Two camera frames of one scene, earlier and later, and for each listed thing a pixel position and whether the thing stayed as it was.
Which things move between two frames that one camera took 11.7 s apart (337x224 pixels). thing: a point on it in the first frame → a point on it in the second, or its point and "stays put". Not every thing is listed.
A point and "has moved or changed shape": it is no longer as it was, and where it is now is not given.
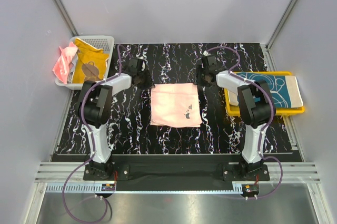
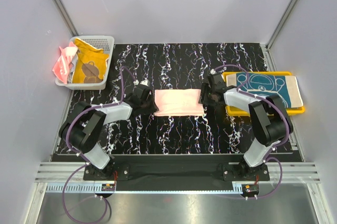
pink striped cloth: (61, 68) stays put
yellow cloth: (91, 62) stays put
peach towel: (175, 105) has moved or changed shape
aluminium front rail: (68, 177) stays put
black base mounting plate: (177, 173) stays put
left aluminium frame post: (57, 2) stays put
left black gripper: (149, 84) → (154, 108)
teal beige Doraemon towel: (283, 86) stays put
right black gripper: (199, 69) → (205, 88)
